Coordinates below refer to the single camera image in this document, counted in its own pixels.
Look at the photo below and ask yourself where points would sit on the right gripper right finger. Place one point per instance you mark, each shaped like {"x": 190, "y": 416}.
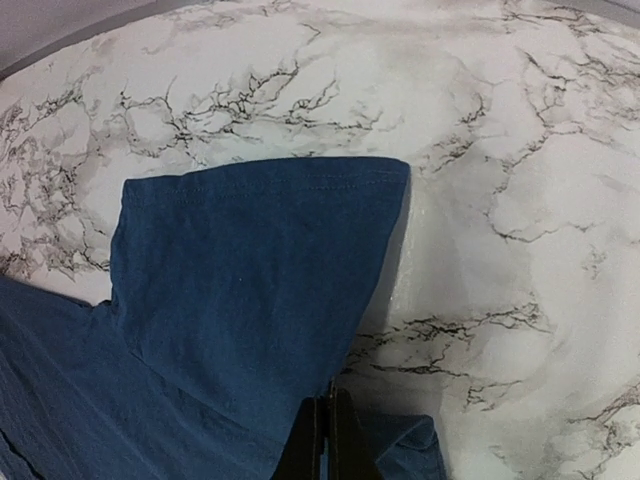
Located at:
{"x": 349, "y": 454}

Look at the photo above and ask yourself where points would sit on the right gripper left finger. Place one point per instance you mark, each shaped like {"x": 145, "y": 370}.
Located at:
{"x": 302, "y": 455}

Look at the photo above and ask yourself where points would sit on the blue t-shirt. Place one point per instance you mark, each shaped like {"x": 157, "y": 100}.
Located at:
{"x": 237, "y": 292}

